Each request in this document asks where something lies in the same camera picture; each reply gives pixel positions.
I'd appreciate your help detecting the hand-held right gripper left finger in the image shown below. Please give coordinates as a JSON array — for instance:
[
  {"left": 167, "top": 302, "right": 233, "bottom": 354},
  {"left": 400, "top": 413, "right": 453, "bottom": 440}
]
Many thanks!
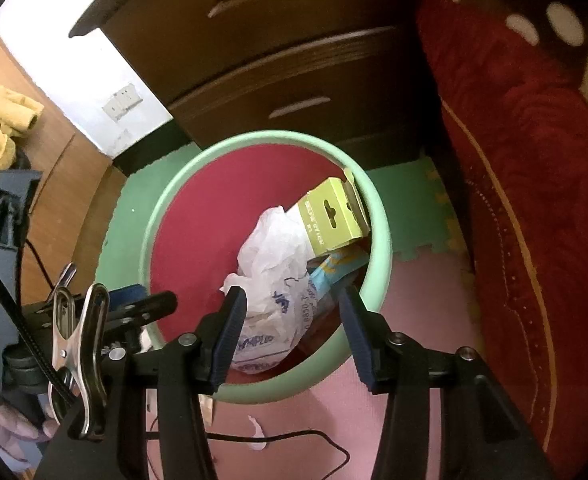
[{"left": 49, "top": 285, "right": 249, "bottom": 480}]

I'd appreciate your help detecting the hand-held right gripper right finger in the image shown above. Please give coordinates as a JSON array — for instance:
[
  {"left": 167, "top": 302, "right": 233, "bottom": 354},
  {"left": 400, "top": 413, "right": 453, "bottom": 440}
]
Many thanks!
[{"left": 338, "top": 282, "right": 557, "bottom": 480}]

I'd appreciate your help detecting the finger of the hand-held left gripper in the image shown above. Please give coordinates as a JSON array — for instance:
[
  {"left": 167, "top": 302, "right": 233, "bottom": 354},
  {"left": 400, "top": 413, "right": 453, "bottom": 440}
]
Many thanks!
[
  {"left": 101, "top": 290, "right": 179, "bottom": 329},
  {"left": 108, "top": 285, "right": 146, "bottom": 306}
]

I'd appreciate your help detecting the red bin with green rim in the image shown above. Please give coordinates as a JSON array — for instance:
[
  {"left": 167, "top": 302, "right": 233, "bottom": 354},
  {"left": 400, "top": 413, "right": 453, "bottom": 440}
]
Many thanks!
[{"left": 139, "top": 130, "right": 392, "bottom": 405}]

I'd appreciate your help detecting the teal wet wipes pack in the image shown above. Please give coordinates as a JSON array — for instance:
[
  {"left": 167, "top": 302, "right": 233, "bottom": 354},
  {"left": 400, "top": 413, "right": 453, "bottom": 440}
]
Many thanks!
[{"left": 306, "top": 247, "right": 370, "bottom": 306}]

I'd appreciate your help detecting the white printed plastic bag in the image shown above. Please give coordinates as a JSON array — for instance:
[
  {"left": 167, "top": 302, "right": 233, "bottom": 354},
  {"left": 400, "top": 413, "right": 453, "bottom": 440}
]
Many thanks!
[{"left": 219, "top": 205, "right": 320, "bottom": 373}]

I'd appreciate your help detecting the green and white cardboard box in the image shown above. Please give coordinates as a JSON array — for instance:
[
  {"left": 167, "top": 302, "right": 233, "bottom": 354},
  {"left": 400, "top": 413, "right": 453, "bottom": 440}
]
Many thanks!
[{"left": 296, "top": 167, "right": 372, "bottom": 256}]

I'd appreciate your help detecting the silver metal spring clip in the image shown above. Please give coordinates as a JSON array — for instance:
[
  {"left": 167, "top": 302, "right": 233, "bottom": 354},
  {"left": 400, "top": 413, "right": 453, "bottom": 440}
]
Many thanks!
[
  {"left": 48, "top": 282, "right": 111, "bottom": 441},
  {"left": 49, "top": 262, "right": 78, "bottom": 302}
]

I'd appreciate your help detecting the pink foam mat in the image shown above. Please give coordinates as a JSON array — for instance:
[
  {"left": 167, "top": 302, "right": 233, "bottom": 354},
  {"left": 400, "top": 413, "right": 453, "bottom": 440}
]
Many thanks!
[{"left": 144, "top": 250, "right": 480, "bottom": 480}]

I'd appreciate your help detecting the white paper scrap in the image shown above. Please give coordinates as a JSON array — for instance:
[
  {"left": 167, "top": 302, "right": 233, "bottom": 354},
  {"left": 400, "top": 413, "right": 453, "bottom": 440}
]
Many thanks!
[{"left": 247, "top": 414, "right": 271, "bottom": 454}]

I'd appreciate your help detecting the red bedspread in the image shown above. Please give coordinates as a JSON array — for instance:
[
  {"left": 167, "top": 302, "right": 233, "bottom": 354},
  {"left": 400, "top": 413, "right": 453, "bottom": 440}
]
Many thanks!
[{"left": 414, "top": 0, "right": 588, "bottom": 480}]

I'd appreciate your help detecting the dark wooden nightstand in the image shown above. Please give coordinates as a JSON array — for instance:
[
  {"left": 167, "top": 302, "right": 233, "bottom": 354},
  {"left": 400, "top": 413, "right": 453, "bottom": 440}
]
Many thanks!
[{"left": 69, "top": 0, "right": 440, "bottom": 168}]

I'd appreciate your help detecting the brown polka dot cloth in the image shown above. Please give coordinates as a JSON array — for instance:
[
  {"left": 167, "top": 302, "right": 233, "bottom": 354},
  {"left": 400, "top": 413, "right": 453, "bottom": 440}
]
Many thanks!
[{"left": 401, "top": 0, "right": 588, "bottom": 86}]

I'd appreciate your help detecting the thick black cable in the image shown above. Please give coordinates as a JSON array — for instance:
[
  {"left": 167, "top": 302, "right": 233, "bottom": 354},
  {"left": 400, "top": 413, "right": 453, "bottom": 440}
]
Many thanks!
[{"left": 0, "top": 245, "right": 77, "bottom": 408}]

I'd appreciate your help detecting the thin black wire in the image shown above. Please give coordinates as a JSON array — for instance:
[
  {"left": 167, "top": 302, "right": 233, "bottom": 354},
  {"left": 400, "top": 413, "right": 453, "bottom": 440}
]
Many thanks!
[{"left": 146, "top": 430, "right": 351, "bottom": 480}]

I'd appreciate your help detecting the white wall socket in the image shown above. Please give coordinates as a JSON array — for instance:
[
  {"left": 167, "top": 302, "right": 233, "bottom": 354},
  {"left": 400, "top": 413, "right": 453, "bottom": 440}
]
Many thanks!
[
  {"left": 116, "top": 82, "right": 142, "bottom": 112},
  {"left": 101, "top": 94, "right": 126, "bottom": 121}
]

